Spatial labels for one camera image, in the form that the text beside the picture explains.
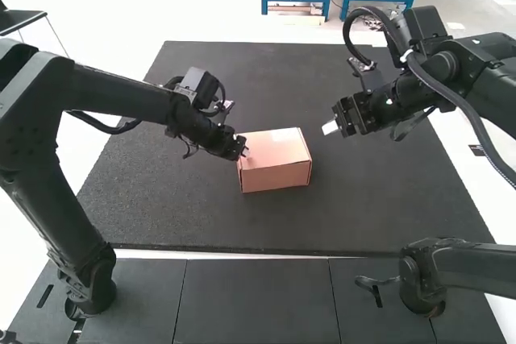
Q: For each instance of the pale wooden plank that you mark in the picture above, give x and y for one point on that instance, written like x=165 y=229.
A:
x=300 y=19

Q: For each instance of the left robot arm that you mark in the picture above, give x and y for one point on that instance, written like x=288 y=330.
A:
x=48 y=158

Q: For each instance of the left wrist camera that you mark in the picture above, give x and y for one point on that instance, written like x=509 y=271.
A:
x=225 y=105

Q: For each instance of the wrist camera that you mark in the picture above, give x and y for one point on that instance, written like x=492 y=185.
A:
x=364 y=72
x=225 y=105

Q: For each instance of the cardboard box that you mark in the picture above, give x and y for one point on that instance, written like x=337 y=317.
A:
x=274 y=162

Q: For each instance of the dark base panel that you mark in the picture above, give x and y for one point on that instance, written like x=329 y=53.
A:
x=363 y=320
x=258 y=299
x=141 y=299

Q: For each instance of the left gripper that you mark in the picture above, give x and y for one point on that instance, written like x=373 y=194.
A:
x=230 y=146

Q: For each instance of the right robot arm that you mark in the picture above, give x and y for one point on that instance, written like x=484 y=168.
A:
x=475 y=66

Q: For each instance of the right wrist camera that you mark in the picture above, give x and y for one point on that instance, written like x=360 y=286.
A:
x=364 y=72

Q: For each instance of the black mat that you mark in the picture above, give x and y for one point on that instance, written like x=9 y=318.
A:
x=322 y=207

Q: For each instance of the black chair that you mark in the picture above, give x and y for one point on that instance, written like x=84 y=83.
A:
x=20 y=19

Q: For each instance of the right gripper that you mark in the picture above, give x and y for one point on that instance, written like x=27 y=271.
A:
x=356 y=116

